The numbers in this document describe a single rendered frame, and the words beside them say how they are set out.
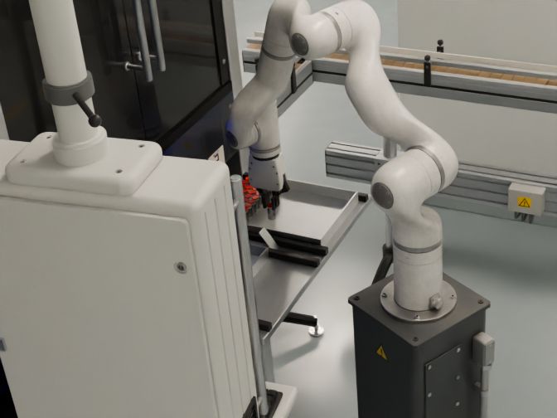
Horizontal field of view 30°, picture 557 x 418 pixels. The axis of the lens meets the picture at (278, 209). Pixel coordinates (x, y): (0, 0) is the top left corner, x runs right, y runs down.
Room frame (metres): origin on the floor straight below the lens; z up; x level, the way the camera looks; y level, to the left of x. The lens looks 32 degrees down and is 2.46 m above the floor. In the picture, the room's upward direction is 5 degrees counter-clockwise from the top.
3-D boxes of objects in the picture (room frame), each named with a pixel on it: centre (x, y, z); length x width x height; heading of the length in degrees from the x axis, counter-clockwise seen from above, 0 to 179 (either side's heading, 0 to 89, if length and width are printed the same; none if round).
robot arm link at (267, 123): (2.48, 0.02, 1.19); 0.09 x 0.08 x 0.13; 130
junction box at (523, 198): (3.05, -0.86, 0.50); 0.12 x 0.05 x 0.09; 61
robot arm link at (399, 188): (2.05, -0.30, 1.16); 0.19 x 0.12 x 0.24; 130
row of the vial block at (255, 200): (2.54, 0.06, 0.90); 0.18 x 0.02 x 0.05; 151
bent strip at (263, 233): (2.31, -0.01, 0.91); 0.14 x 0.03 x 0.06; 61
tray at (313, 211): (2.50, -0.02, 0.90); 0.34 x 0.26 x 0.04; 61
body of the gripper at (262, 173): (2.48, 0.02, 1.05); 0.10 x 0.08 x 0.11; 61
